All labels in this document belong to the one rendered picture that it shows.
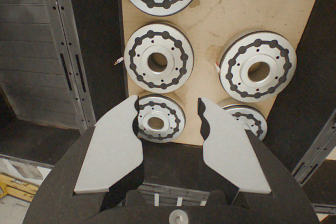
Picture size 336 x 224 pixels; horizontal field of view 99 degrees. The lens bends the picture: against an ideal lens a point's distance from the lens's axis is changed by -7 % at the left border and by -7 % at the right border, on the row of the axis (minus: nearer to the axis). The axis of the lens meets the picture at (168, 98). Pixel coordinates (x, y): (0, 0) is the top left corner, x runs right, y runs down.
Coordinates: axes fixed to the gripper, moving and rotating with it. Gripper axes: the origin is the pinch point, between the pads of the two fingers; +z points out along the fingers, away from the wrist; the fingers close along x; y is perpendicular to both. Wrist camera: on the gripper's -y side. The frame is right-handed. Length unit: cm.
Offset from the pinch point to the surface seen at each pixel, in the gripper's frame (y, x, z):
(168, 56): -0.9, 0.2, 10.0
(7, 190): 265, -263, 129
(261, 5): -7.9, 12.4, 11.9
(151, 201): 45.7, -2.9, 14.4
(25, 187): 239, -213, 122
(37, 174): 67, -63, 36
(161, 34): -3.5, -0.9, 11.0
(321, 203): 18.8, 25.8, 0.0
